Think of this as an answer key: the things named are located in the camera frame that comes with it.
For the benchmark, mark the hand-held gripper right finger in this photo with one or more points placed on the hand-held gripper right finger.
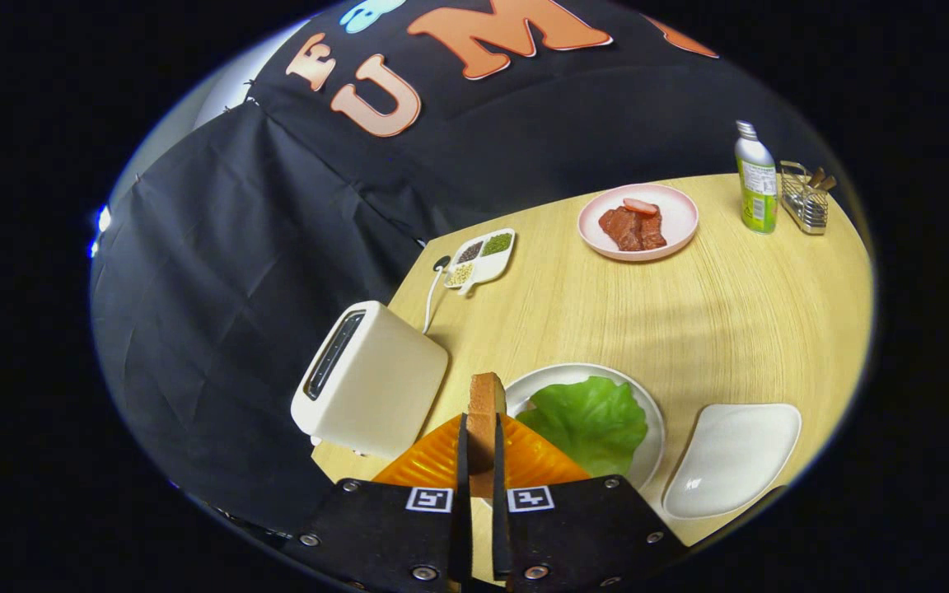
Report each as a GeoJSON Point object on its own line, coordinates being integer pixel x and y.
{"type": "Point", "coordinates": [497, 527]}

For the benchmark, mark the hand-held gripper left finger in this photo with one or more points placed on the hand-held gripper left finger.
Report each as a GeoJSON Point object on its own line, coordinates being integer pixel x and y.
{"type": "Point", "coordinates": [462, 527]}

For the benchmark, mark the plain bread slice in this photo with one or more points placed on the plain bread slice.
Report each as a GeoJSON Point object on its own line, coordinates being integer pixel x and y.
{"type": "Point", "coordinates": [484, 420]}

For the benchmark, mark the green lettuce leaf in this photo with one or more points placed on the green lettuce leaf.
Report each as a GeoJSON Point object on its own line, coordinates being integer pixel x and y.
{"type": "Point", "coordinates": [590, 420]}

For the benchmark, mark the white toaster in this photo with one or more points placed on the white toaster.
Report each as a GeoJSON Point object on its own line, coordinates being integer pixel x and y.
{"type": "Point", "coordinates": [392, 387]}

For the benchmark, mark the round white plate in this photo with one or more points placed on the round white plate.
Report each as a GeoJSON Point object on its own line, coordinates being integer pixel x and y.
{"type": "Point", "coordinates": [652, 445]}

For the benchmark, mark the curved white dish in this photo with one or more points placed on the curved white dish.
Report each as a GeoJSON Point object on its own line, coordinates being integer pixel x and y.
{"type": "Point", "coordinates": [730, 457]}

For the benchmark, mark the divided white condiment tray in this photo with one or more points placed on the divided white condiment tray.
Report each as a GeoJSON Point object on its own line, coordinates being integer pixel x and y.
{"type": "Point", "coordinates": [483, 262]}

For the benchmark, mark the brown meat piece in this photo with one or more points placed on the brown meat piece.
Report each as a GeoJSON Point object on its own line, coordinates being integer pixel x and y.
{"type": "Point", "coordinates": [654, 232]}
{"type": "Point", "coordinates": [619, 231]}

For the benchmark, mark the black backdrop cloth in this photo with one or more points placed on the black backdrop cloth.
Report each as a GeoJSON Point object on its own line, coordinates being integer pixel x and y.
{"type": "Point", "coordinates": [236, 263]}

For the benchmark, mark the red sausage piece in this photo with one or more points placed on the red sausage piece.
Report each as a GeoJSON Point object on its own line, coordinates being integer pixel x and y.
{"type": "Point", "coordinates": [641, 206]}

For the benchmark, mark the pink plate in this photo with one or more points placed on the pink plate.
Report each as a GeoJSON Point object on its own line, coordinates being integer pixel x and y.
{"type": "Point", "coordinates": [680, 210]}

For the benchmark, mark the silver bottle green label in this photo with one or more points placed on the silver bottle green label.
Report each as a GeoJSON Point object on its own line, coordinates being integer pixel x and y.
{"type": "Point", "coordinates": [757, 185]}

